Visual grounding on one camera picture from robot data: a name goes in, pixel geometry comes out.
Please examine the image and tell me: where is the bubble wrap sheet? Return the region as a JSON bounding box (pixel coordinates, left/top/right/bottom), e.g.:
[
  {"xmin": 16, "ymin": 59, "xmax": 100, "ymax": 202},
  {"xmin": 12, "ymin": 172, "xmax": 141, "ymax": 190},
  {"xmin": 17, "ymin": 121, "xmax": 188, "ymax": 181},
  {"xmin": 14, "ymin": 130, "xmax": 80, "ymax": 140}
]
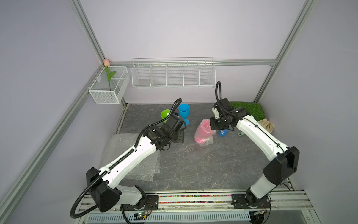
[
  {"xmin": 194, "ymin": 119, "xmax": 216, "ymax": 147},
  {"xmin": 100, "ymin": 133, "xmax": 161, "ymax": 182}
]

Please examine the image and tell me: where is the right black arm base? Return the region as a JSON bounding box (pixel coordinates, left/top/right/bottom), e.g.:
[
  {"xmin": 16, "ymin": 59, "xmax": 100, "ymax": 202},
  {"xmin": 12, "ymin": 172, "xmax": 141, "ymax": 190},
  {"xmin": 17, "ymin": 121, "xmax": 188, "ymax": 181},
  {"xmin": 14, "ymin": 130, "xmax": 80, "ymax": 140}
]
[{"xmin": 231, "ymin": 193, "xmax": 271, "ymax": 209}]

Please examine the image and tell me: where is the blue tape dispenser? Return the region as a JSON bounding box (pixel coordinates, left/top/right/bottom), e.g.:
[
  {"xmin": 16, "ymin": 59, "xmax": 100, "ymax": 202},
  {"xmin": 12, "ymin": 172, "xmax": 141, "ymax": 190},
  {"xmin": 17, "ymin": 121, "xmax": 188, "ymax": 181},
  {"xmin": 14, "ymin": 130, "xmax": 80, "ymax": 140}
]
[{"xmin": 218, "ymin": 129, "xmax": 228, "ymax": 137}]

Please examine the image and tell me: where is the green artificial grass mat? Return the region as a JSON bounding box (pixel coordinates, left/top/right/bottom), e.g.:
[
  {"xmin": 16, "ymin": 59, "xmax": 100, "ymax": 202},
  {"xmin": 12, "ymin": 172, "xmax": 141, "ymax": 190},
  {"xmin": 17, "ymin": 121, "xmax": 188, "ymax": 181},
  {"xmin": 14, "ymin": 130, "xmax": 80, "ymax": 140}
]
[{"xmin": 230, "ymin": 101, "xmax": 266, "ymax": 121}]

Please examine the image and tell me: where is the artificial pink tulip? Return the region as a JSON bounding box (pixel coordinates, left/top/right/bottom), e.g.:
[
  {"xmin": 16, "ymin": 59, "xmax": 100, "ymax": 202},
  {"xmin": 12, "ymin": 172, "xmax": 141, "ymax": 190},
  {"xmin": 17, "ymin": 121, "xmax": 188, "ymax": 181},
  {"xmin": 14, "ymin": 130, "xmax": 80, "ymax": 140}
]
[{"xmin": 103, "ymin": 59, "xmax": 116, "ymax": 91}]

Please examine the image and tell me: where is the green plastic wine glass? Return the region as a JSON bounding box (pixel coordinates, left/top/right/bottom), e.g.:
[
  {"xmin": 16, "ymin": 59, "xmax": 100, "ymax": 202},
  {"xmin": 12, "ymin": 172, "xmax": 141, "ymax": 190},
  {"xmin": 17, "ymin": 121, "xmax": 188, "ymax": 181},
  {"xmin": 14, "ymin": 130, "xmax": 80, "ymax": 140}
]
[{"xmin": 160, "ymin": 109, "xmax": 171, "ymax": 123}]

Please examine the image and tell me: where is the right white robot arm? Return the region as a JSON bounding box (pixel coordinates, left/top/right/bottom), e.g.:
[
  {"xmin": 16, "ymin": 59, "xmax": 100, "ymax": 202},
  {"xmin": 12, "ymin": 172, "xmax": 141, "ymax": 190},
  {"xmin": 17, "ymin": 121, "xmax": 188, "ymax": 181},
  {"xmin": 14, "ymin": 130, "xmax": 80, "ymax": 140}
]
[{"xmin": 210, "ymin": 81, "xmax": 300, "ymax": 207}]

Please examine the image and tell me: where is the beige cloth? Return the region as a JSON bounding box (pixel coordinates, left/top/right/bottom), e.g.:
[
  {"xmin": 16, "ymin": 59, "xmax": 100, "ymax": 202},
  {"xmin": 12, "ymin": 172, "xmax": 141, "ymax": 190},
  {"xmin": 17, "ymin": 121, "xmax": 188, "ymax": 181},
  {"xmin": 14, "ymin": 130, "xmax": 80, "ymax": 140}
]
[{"xmin": 258, "ymin": 118, "xmax": 274, "ymax": 133}]

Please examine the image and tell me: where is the white slotted cable duct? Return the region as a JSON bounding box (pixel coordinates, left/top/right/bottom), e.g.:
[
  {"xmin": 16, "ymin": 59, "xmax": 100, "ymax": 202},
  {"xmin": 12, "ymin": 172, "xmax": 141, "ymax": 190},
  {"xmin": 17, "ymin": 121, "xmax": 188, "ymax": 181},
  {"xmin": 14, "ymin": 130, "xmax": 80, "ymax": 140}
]
[{"xmin": 87, "ymin": 211, "xmax": 251, "ymax": 224}]

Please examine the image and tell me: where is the white mesh wall basket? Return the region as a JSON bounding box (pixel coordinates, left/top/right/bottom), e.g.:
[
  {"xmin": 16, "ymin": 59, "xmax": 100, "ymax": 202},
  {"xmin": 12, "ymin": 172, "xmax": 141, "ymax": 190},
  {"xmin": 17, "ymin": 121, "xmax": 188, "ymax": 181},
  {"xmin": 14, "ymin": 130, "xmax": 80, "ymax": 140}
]
[{"xmin": 89, "ymin": 66, "xmax": 130, "ymax": 104}]

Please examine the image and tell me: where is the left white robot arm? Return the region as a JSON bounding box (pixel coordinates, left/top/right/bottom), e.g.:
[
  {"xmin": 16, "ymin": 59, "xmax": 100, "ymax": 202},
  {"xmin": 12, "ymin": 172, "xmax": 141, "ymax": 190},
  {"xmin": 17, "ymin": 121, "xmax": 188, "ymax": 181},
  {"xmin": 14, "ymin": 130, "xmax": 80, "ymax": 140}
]
[{"xmin": 70, "ymin": 98, "xmax": 186, "ymax": 219}]

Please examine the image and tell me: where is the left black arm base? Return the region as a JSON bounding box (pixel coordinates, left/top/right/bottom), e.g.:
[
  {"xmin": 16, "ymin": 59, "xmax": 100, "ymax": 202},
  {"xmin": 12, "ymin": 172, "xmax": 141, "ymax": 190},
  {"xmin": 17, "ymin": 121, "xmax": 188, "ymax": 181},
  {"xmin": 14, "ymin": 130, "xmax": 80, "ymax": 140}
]
[{"xmin": 123, "ymin": 195, "xmax": 159, "ymax": 211}]

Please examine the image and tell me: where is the white wire wall shelf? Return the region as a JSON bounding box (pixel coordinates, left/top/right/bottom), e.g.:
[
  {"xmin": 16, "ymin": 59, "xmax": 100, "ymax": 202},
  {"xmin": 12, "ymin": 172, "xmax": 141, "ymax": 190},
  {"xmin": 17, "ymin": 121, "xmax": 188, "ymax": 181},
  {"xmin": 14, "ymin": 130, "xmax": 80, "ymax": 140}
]
[{"xmin": 131, "ymin": 57, "xmax": 216, "ymax": 88}]

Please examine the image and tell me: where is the pink plastic wine glass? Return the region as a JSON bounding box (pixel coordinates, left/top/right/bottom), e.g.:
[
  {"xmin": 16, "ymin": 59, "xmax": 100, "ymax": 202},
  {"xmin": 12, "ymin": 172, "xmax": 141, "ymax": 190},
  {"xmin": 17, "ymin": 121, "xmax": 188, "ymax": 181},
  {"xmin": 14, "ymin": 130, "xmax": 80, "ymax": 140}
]
[{"xmin": 195, "ymin": 119, "xmax": 213, "ymax": 144}]

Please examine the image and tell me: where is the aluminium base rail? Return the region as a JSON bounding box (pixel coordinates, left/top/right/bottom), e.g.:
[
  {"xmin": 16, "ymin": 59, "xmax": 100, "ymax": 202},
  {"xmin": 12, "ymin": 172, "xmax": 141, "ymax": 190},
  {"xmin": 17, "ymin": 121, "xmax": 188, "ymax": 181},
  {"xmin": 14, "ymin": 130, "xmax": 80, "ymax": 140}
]
[{"xmin": 75, "ymin": 189, "xmax": 321, "ymax": 224}]

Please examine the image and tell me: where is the blue plastic wine glass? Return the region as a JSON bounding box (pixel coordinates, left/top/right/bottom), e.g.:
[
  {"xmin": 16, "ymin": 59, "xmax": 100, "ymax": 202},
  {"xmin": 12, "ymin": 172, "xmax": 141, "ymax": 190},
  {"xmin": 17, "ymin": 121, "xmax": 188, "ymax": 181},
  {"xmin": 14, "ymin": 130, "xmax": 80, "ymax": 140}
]
[{"xmin": 178, "ymin": 104, "xmax": 190, "ymax": 126}]

